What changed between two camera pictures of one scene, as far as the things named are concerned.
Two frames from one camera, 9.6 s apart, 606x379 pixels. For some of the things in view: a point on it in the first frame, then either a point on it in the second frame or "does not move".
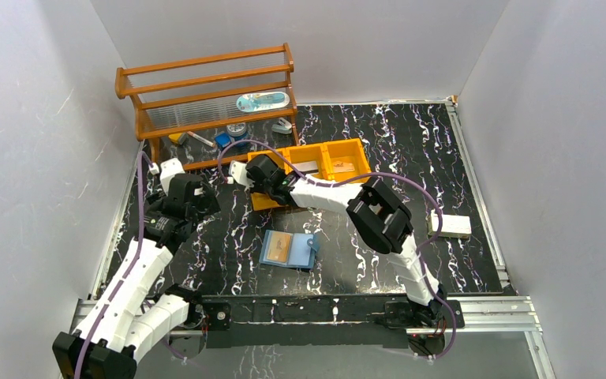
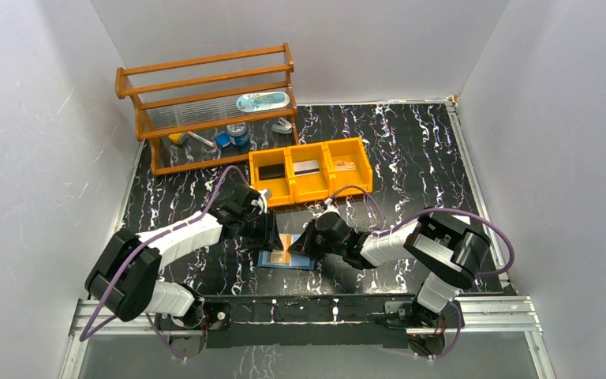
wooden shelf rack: [214, 110] does not move
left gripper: [198, 200] → [270, 230]
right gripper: [270, 189] → [307, 239]
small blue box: [222, 140] does not move
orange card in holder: [278, 246] does not move
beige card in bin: [341, 167] does not move
